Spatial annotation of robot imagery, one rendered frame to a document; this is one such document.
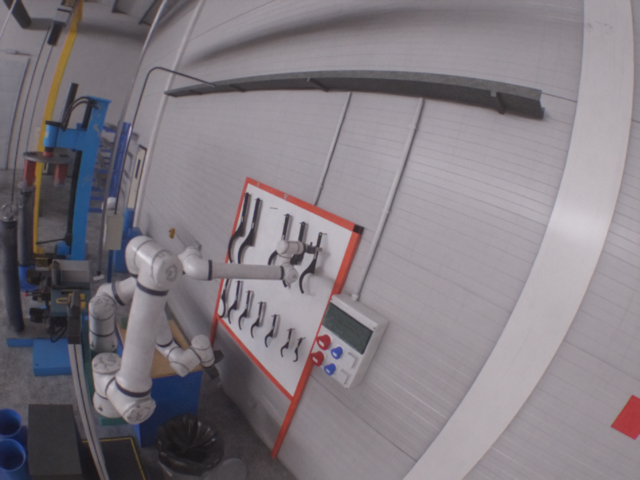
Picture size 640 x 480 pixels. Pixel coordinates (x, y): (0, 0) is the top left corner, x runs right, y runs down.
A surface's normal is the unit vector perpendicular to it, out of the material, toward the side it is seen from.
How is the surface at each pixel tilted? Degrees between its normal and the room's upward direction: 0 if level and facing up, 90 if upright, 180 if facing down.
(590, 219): 90
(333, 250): 90
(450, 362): 90
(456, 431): 90
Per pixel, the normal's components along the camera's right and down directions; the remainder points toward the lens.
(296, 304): -0.69, -0.05
